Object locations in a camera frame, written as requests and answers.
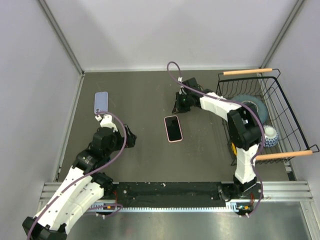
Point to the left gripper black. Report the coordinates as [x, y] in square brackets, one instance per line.
[130, 137]

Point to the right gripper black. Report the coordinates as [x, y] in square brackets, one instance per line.
[178, 109]

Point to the pink phone case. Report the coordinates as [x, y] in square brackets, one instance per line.
[173, 130]

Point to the lavender phone case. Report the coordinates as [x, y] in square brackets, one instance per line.
[101, 102]

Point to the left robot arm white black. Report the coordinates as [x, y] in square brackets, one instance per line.
[84, 184]

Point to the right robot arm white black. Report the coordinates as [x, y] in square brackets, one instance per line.
[244, 127]

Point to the yellow bowl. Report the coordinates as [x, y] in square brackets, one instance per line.
[234, 148]

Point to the blue ceramic plate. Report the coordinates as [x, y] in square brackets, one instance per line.
[260, 107]

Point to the blue white patterned bowl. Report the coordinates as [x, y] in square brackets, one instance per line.
[271, 136]

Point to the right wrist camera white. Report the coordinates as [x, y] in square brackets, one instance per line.
[181, 87]

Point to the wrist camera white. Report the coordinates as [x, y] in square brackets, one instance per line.
[181, 87]
[106, 121]

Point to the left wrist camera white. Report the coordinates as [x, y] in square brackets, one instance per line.
[106, 121]

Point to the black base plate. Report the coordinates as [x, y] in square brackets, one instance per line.
[167, 194]

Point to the black wire basket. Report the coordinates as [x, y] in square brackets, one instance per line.
[263, 85]

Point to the aluminium rail frame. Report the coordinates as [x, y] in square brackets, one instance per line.
[273, 210]

